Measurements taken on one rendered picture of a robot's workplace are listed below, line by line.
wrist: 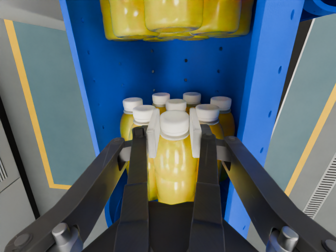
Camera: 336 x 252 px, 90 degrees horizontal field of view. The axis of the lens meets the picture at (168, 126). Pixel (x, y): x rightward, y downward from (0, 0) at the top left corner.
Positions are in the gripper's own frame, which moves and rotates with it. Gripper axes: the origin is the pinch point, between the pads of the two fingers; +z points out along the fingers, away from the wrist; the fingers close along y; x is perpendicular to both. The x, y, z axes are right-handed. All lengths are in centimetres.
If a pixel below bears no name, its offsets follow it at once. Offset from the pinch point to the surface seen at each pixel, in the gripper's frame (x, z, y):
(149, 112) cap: -0.5, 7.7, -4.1
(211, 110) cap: -0.3, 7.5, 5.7
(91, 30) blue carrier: 11.7, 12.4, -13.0
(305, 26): 20, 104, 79
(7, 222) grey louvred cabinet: -133, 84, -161
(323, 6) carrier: 21, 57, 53
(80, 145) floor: -71, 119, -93
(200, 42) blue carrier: 9.7, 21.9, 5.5
